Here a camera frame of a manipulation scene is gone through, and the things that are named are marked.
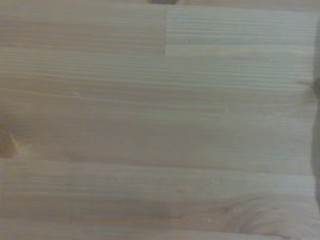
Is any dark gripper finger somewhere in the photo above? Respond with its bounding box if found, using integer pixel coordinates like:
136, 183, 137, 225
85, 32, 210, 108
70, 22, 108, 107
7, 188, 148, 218
311, 42, 320, 181

